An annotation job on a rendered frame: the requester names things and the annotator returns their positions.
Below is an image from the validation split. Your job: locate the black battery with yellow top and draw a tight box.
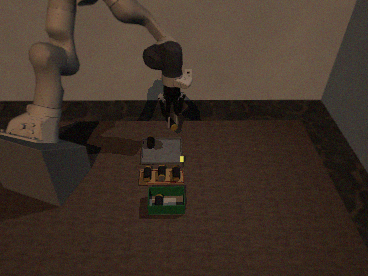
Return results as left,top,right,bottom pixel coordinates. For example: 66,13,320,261
172,166,180,179
147,136,154,149
170,118,178,131
158,166,166,180
155,194,163,206
143,166,151,180

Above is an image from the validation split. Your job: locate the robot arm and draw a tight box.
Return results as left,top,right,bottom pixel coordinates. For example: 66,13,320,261
0,0,193,143

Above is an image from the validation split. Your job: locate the green open box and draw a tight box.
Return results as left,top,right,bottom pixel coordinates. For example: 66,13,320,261
148,186,185,215

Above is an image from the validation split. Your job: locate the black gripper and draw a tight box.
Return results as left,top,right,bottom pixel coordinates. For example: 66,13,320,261
158,85,186,128

